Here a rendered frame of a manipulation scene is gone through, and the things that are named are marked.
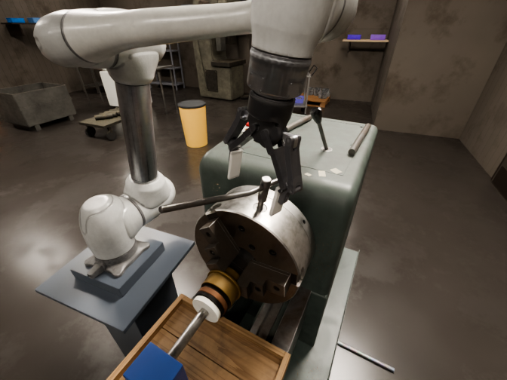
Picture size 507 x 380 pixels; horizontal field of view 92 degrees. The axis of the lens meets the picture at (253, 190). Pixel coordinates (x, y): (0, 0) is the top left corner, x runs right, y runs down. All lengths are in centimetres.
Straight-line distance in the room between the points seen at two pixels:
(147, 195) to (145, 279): 33
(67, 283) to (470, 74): 528
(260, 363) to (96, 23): 83
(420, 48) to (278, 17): 470
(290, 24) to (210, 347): 72
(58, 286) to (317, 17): 121
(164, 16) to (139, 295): 89
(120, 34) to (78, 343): 178
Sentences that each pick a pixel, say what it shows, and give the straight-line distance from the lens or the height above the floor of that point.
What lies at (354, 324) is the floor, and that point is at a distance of 191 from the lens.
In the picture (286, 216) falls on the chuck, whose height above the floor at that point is 121.
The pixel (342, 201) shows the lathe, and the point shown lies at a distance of 64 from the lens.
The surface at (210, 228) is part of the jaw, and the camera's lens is 59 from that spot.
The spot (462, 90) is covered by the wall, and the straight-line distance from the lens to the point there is 526.
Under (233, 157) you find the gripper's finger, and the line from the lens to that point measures 52.
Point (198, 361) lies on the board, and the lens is 77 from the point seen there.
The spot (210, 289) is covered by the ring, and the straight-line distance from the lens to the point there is 58.
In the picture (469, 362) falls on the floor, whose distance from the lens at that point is 210.
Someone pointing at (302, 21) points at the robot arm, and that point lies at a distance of 36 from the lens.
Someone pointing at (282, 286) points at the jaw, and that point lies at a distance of 59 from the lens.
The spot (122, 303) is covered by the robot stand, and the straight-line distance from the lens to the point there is 110.
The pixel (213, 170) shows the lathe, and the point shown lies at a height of 122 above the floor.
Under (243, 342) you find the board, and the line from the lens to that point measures 77.
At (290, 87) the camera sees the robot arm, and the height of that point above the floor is 152.
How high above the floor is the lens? 159
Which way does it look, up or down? 34 degrees down
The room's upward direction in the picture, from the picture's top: straight up
